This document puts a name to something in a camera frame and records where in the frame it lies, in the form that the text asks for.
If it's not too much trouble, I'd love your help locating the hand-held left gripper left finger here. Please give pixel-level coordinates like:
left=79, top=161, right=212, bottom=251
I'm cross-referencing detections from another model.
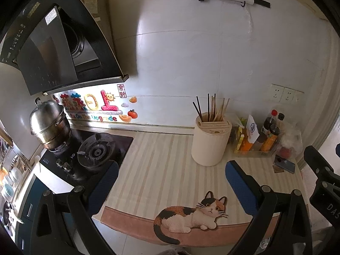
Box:
left=31, top=160, right=119, bottom=255

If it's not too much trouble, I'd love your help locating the cream round utensil holder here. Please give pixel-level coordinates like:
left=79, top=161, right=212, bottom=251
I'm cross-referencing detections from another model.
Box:
left=191, top=113, right=232, bottom=167

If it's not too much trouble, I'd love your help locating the yellow orange seasoning packet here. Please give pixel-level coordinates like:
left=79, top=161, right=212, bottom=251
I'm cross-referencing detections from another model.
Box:
left=236, top=126, right=256, bottom=151

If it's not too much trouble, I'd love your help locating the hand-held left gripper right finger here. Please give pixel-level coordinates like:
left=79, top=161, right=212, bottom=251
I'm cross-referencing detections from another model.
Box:
left=225, top=160, right=313, bottom=255

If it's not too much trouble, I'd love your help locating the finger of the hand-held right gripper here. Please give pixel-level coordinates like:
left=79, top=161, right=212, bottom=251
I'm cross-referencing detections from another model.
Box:
left=303, top=146, right=336, bottom=184

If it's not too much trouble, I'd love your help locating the colourful wall sticker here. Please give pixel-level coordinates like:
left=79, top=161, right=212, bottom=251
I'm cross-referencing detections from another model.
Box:
left=52, top=84, right=139, bottom=124

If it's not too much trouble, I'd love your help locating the white wall socket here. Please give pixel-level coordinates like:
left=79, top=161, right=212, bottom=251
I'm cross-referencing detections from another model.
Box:
left=282, top=87, right=296, bottom=104
left=269, top=84, right=285, bottom=103

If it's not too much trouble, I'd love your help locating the striped cat print mat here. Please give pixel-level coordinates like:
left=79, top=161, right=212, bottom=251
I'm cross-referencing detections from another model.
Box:
left=99, top=130, right=306, bottom=247

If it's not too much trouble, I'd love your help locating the black range hood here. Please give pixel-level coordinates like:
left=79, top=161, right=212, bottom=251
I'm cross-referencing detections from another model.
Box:
left=0, top=0, right=130, bottom=96

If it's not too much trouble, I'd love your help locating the white packet blue logo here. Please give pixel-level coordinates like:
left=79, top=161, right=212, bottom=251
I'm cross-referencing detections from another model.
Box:
left=244, top=114, right=260, bottom=142

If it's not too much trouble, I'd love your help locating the steel steamer pot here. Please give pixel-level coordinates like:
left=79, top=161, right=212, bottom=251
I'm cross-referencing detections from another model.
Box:
left=29, top=98, right=72, bottom=150

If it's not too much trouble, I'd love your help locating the dark teal cabinet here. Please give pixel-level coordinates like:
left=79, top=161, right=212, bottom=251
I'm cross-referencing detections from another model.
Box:
left=16, top=175, right=70, bottom=245

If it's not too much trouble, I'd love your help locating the clear condiment tray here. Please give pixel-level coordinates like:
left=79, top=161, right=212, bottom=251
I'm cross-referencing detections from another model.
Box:
left=233, top=127, right=282, bottom=157

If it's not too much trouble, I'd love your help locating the dark sauce bottle red cap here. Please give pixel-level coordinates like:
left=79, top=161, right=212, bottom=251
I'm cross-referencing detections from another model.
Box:
left=262, top=109, right=278, bottom=139

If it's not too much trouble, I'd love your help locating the orange label bottle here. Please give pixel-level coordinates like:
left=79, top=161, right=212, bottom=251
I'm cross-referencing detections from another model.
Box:
left=260, top=124, right=281, bottom=152

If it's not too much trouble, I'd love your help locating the dish rack with bowls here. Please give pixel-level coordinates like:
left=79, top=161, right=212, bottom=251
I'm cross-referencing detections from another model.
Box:
left=0, top=127, right=30, bottom=218

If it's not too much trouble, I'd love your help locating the dark smartphone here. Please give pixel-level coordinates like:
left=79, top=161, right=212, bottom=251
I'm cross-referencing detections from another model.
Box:
left=274, top=154, right=296, bottom=175

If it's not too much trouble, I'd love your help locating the black gas stove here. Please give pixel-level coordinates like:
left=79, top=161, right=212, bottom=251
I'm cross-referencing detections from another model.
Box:
left=40, top=130, right=134, bottom=188

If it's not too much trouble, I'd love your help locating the beige duct cover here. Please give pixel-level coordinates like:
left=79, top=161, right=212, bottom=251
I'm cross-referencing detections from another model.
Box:
left=64, top=0, right=117, bottom=61

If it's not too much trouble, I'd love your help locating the clear plastic bag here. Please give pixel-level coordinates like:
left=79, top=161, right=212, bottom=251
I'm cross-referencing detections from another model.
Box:
left=279, top=123, right=304, bottom=155

